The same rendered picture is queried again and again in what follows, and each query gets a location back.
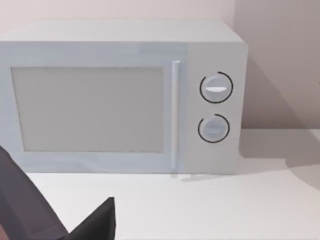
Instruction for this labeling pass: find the pale microwave door handle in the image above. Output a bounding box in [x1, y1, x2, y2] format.
[171, 59, 181, 173]

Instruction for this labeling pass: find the pale microwave door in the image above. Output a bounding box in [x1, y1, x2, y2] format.
[0, 41, 189, 175]

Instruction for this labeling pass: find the pale microwave oven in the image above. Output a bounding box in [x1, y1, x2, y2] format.
[0, 19, 249, 176]

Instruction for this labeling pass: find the small round microwave knob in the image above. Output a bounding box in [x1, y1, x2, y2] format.
[197, 113, 231, 144]

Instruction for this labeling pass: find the large round microwave knob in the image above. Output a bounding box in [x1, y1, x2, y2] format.
[199, 71, 234, 104]

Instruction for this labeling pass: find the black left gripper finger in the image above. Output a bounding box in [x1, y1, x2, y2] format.
[66, 196, 116, 240]

